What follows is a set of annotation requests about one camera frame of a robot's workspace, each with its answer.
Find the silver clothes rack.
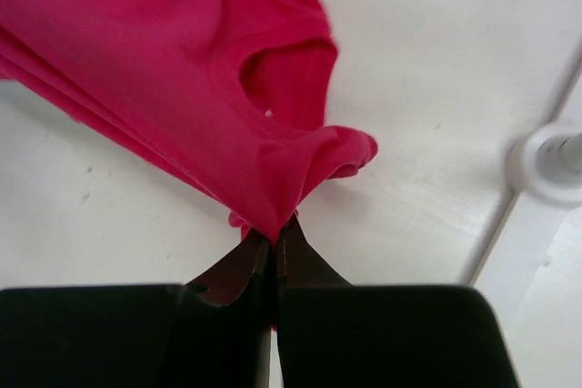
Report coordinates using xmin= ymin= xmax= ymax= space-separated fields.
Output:
xmin=458 ymin=42 xmax=582 ymax=289

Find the red t shirt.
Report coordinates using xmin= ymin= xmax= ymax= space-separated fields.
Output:
xmin=1 ymin=0 xmax=377 ymax=240

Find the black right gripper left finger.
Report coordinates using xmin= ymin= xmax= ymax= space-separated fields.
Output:
xmin=1 ymin=232 xmax=272 ymax=387

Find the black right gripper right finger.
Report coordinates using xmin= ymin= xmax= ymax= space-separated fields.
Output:
xmin=276 ymin=218 xmax=518 ymax=388

